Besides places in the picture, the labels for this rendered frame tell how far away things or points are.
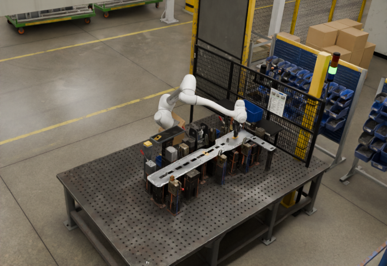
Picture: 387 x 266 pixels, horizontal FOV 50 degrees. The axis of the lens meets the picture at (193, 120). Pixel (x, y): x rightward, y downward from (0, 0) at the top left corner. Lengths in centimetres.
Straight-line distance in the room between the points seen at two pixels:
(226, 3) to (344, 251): 376
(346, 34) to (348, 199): 366
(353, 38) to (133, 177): 529
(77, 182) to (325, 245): 279
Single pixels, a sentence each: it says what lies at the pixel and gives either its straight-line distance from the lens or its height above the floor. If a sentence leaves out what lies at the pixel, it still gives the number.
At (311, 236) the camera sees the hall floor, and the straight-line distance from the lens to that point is 506.
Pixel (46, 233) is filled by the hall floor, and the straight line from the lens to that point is 492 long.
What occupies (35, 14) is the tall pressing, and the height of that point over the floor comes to 37.
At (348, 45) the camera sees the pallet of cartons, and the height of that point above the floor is 83.
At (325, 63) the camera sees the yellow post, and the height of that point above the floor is 193.
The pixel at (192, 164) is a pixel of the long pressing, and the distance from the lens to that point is 409.
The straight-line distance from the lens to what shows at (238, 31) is 628.
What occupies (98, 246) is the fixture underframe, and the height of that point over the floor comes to 23.
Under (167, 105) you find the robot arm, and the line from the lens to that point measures 470.
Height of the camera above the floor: 350
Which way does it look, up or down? 32 degrees down
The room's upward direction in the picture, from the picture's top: 4 degrees clockwise
